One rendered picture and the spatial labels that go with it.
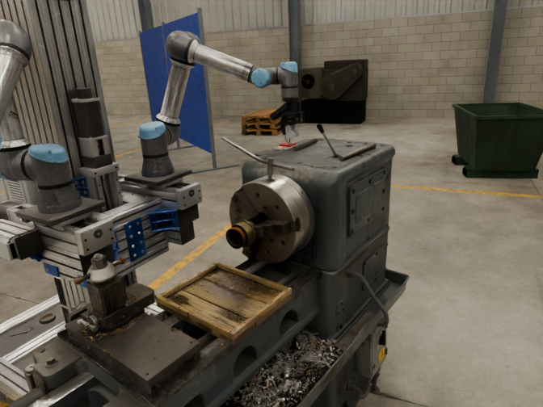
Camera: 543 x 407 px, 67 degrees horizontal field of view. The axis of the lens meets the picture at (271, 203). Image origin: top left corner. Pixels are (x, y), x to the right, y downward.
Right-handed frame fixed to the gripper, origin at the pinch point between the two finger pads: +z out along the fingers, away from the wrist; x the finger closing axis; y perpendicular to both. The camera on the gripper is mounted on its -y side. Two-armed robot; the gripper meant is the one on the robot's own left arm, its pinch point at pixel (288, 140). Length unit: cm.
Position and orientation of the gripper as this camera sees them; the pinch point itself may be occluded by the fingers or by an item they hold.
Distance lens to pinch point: 195.0
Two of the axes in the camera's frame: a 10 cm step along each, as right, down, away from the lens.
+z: 0.5, 9.4, 3.4
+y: 7.9, 1.7, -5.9
